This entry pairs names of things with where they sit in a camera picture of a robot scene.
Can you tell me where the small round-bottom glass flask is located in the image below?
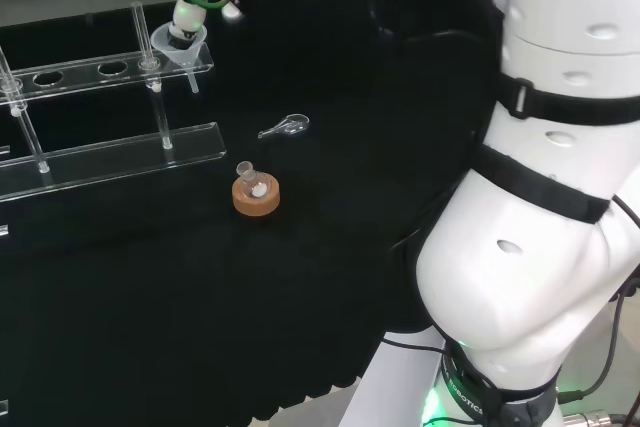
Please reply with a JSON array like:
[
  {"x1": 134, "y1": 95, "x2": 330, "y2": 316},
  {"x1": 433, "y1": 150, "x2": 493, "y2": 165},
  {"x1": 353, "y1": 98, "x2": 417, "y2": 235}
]
[{"x1": 235, "y1": 160, "x2": 267, "y2": 200}]

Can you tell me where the translucent plastic funnel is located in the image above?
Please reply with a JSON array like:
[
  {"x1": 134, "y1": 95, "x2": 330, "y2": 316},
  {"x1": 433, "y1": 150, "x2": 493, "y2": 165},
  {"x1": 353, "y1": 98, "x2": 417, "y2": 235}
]
[{"x1": 150, "y1": 21, "x2": 209, "y2": 95}]

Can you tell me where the clear acrylic funnel stand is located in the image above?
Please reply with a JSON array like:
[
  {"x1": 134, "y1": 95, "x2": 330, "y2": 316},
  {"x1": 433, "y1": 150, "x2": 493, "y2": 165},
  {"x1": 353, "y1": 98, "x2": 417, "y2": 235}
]
[{"x1": 0, "y1": 0, "x2": 228, "y2": 204}]

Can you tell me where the clear glass weighing funnel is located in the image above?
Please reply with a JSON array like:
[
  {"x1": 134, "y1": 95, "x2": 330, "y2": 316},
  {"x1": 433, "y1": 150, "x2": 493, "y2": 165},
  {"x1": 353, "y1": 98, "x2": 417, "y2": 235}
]
[{"x1": 257, "y1": 113, "x2": 311, "y2": 141}]

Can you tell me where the black bench cloth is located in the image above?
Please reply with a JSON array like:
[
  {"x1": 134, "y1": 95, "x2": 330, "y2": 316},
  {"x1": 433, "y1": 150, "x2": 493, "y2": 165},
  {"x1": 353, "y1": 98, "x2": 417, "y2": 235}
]
[{"x1": 0, "y1": 0, "x2": 506, "y2": 424}]

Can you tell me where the brown cork ring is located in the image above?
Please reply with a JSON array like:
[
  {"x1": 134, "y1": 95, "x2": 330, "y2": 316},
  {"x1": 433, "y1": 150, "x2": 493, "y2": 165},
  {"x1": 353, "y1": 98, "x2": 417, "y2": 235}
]
[{"x1": 231, "y1": 171, "x2": 282, "y2": 219}]

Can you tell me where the black cable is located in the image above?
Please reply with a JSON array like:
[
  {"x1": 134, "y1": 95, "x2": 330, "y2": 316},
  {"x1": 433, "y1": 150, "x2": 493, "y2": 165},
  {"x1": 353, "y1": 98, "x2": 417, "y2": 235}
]
[{"x1": 558, "y1": 193, "x2": 640, "y2": 406}]

